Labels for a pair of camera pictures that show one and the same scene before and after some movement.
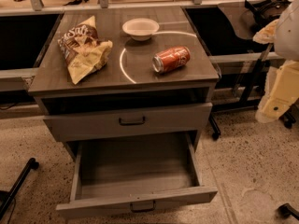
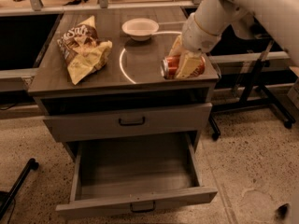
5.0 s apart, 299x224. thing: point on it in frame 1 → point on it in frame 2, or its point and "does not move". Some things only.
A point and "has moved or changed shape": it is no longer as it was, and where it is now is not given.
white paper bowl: x=140 y=29 does not move
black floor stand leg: x=7 y=197 does not move
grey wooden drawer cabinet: x=127 y=91 does not move
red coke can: x=170 y=59 has moved or changed shape
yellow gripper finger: x=266 y=35 → x=177 y=47
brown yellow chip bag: x=83 y=49 does not move
